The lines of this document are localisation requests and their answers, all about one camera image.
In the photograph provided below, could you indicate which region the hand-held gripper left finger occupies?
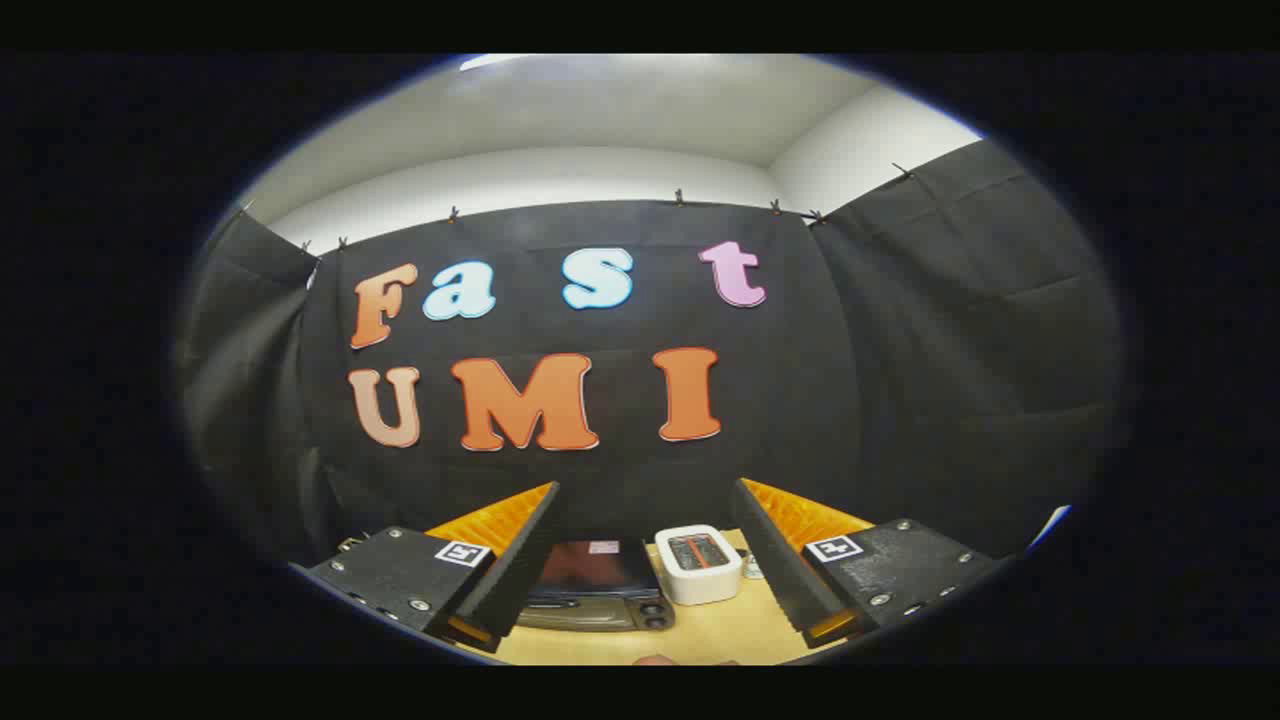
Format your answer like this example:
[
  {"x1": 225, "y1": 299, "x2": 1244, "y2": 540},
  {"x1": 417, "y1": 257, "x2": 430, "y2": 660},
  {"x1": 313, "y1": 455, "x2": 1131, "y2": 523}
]
[{"x1": 300, "y1": 481, "x2": 562, "y2": 654}]

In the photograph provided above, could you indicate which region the row of black cloth clips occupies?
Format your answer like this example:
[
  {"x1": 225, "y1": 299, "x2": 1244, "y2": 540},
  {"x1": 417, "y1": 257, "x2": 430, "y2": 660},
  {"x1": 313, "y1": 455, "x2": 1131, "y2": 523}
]
[{"x1": 238, "y1": 160, "x2": 916, "y2": 257}]

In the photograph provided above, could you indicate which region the black toaster oven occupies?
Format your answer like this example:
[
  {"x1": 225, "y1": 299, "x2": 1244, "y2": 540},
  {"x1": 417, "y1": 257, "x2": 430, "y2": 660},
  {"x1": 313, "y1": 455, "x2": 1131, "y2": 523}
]
[{"x1": 515, "y1": 538, "x2": 676, "y2": 633}]

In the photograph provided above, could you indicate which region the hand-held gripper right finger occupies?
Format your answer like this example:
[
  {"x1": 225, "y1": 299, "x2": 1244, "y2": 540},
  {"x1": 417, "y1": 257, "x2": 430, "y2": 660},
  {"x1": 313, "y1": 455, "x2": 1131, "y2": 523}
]
[{"x1": 732, "y1": 477, "x2": 1001, "y2": 650}]

